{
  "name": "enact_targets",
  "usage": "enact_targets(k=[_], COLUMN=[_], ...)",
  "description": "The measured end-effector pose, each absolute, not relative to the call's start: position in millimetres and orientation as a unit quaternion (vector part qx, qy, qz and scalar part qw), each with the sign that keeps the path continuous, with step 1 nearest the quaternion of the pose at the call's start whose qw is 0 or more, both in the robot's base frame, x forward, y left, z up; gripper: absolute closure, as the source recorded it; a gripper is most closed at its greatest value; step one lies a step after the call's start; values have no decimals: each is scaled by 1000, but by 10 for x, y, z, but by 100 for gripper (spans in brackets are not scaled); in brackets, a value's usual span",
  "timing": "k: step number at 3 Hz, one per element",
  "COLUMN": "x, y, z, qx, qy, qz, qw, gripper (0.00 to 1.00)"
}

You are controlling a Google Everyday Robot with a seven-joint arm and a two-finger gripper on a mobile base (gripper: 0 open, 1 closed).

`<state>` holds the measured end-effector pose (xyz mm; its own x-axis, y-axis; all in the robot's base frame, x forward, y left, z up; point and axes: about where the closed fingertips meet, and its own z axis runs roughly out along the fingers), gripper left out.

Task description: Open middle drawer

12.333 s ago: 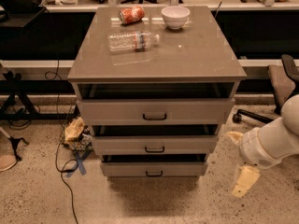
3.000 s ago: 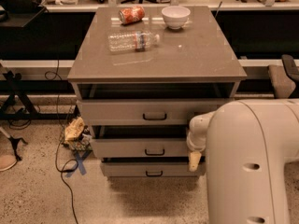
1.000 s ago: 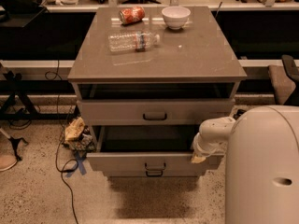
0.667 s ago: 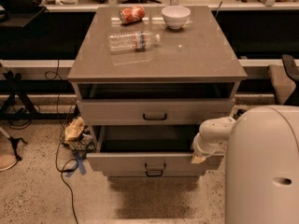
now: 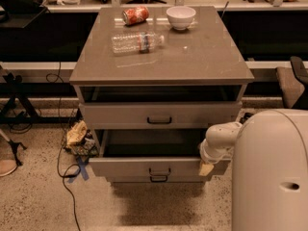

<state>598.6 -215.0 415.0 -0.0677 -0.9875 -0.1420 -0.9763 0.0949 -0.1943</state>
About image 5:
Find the clear plastic water bottle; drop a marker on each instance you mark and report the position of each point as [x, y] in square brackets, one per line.
[137, 42]

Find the grey top drawer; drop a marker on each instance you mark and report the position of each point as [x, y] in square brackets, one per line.
[158, 115]

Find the grey bottom drawer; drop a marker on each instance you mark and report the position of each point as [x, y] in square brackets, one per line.
[157, 179]

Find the crushed orange soda can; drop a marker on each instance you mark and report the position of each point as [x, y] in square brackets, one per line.
[135, 15]

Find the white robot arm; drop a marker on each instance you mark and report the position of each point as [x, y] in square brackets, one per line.
[269, 169]

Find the grey drawer cabinet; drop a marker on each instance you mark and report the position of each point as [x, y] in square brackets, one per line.
[199, 64]

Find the white ceramic bowl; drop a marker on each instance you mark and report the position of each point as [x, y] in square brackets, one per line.
[180, 17]

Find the grey drawer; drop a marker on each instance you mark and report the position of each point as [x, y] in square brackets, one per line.
[157, 152]
[158, 115]
[157, 179]

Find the black tripod stand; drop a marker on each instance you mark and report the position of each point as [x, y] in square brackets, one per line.
[28, 116]

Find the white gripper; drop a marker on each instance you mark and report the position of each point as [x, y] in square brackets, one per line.
[208, 158]

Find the blue tape cross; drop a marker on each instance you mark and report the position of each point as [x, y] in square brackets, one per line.
[82, 163]

